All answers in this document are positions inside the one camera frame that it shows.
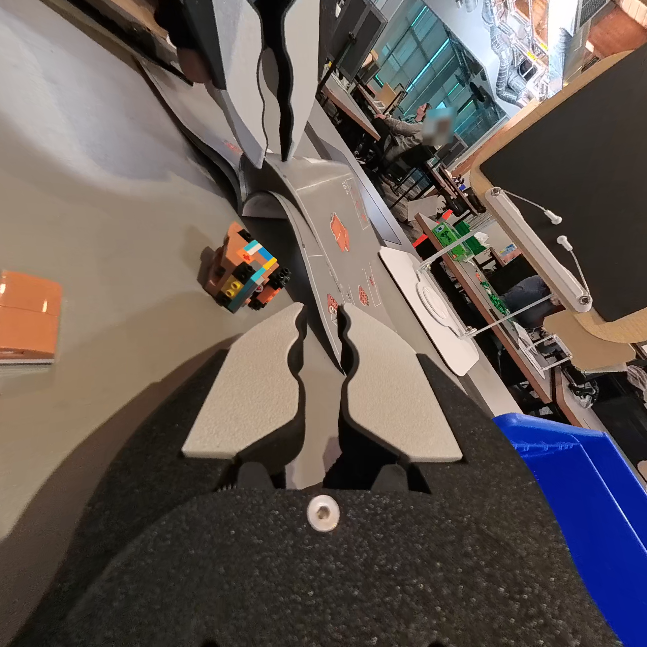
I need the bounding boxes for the green toy box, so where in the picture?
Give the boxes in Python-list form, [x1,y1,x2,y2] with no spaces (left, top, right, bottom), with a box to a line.
[432,221,487,263]

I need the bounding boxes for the pile of green bricks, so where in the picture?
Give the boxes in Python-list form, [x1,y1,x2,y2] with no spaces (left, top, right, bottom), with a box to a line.
[477,279,512,317]

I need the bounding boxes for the colourful striped brick model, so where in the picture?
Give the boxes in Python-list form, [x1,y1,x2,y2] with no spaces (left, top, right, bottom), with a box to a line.
[205,221,292,315]

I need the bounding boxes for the long office table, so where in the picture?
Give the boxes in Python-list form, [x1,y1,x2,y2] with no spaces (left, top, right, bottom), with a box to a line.
[414,212,607,426]

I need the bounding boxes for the white bracket bar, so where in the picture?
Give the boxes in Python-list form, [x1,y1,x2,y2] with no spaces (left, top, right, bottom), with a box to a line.
[484,186,593,314]

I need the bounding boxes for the blue plastic bin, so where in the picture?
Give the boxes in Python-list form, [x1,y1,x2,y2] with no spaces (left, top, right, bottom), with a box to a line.
[493,413,647,647]

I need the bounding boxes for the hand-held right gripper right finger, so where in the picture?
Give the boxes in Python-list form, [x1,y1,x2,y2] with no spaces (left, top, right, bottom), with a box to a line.
[323,303,464,490]

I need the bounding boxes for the clear acrylic stand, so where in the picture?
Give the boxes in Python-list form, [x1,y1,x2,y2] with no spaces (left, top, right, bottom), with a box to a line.
[417,242,573,376]

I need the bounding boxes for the dark panel with plywood edge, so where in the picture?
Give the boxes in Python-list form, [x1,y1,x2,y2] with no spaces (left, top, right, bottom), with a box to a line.
[469,43,647,372]

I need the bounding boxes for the person's left hand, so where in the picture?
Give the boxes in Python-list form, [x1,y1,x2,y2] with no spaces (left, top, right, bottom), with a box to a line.
[176,47,216,85]

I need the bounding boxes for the grey instruction booklet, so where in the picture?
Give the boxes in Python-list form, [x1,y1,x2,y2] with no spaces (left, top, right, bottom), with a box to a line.
[136,56,406,376]

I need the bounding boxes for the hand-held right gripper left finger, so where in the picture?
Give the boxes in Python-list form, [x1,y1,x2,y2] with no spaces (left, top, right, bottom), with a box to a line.
[182,302,307,490]

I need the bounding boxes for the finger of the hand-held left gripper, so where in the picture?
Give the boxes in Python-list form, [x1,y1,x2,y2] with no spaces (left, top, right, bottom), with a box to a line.
[211,0,270,170]
[274,0,321,162]

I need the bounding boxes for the brown grey brick assembly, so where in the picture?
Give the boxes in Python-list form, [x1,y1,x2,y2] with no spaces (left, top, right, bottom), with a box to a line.
[0,269,63,366]

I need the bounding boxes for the white rounded board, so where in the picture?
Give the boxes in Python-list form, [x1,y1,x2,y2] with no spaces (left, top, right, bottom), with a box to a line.
[379,246,480,377]

